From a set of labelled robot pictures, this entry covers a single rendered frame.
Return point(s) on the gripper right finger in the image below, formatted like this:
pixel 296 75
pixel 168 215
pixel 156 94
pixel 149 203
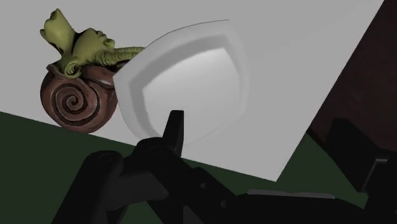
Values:
pixel 356 161

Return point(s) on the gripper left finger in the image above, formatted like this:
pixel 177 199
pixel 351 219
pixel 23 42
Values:
pixel 155 173

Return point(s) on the white square plate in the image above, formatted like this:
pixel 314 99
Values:
pixel 192 86

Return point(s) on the green and brown snail figure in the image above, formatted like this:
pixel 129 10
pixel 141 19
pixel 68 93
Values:
pixel 77 102

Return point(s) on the white table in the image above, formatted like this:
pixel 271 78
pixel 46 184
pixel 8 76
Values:
pixel 288 77

